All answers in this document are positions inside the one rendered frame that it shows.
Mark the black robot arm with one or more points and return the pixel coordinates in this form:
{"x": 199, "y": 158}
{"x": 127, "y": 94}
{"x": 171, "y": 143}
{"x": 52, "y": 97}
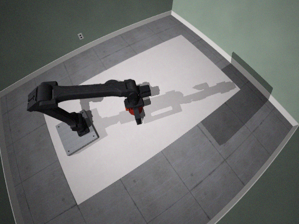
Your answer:
{"x": 45, "y": 98}

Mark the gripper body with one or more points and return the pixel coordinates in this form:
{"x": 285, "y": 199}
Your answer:
{"x": 138, "y": 103}

